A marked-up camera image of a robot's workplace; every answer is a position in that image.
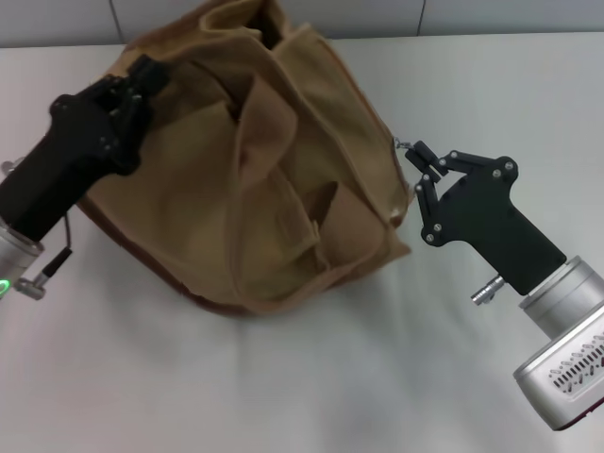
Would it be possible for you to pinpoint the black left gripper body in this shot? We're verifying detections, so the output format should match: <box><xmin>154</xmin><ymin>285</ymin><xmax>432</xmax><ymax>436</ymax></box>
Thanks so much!
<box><xmin>0</xmin><ymin>92</ymin><xmax>143</xmax><ymax>240</ymax></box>

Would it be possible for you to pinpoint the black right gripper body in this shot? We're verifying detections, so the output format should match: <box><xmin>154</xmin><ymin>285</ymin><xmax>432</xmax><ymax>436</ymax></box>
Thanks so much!
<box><xmin>437</xmin><ymin>155</ymin><xmax>567</xmax><ymax>297</ymax></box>

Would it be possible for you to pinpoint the khaki canvas food bag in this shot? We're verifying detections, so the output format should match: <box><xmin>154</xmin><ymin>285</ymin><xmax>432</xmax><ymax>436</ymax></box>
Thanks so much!
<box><xmin>75</xmin><ymin>0</ymin><xmax>411</xmax><ymax>318</ymax></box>

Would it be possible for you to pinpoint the black left arm cable plug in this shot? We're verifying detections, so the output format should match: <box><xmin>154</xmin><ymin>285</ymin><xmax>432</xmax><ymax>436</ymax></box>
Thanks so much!
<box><xmin>13</xmin><ymin>210</ymin><xmax>76</xmax><ymax>299</ymax></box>

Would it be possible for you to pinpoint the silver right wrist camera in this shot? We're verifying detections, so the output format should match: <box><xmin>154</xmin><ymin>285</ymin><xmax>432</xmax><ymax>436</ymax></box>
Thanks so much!
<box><xmin>512</xmin><ymin>325</ymin><xmax>604</xmax><ymax>431</ymax></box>

